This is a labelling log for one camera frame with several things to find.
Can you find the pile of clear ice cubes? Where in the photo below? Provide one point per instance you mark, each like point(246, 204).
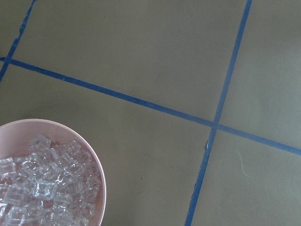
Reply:
point(54, 185)

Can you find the pink bowl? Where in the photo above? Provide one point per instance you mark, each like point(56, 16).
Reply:
point(15, 140)

